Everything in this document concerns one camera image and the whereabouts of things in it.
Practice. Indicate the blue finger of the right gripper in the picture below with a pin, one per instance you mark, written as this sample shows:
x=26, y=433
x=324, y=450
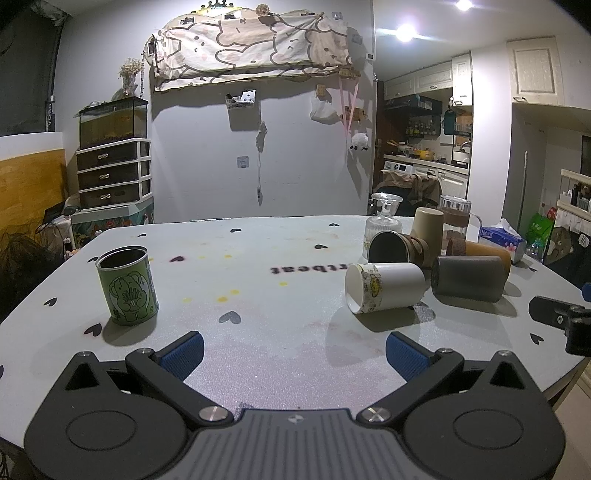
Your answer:
x=573, y=320

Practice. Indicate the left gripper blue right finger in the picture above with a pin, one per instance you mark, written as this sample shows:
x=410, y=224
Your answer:
x=427, y=374

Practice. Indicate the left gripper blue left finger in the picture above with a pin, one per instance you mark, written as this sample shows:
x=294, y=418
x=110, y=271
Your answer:
x=161, y=374

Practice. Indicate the white cup with yellow print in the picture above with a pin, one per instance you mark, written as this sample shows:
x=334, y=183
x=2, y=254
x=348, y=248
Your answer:
x=372, y=288

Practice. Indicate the dark grey cup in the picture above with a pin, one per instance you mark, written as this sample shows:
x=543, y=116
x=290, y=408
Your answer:
x=479, y=278

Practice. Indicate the metal cup with brown sleeve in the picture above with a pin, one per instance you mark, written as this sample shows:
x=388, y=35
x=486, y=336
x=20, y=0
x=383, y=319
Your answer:
x=395, y=247

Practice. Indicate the orange brown cup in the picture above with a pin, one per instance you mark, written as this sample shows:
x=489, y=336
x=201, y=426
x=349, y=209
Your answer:
x=462, y=247

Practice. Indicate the beige cylindrical cup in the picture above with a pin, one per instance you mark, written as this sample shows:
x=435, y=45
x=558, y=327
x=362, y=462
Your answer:
x=428, y=225

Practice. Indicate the green bag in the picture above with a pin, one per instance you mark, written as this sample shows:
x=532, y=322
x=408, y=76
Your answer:
x=539, y=230

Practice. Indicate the green cartoon tin can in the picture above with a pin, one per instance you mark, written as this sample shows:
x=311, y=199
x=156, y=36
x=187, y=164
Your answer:
x=127, y=285

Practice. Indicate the blue tissue pack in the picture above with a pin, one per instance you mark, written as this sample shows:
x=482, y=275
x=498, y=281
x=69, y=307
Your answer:
x=505, y=236

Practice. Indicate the clear glass goblet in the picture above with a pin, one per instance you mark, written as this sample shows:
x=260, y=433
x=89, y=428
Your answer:
x=384, y=218

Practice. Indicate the white washing machine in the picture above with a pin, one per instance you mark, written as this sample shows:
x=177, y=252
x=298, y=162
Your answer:
x=401, y=167

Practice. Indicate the white plastic drawer unit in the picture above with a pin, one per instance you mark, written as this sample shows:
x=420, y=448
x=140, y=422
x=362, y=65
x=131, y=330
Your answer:
x=115, y=173

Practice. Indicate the white plush toy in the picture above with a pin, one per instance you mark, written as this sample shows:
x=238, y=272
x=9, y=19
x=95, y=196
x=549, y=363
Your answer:
x=359, y=141

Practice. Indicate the glass fish tank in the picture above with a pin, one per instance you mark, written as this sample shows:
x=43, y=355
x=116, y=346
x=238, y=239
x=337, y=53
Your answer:
x=112, y=121

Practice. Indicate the dried flower bouquet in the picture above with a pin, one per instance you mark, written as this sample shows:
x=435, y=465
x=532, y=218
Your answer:
x=128, y=73

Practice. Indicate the cartoon patterned hanging blanket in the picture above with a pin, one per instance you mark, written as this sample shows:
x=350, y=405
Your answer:
x=243, y=44

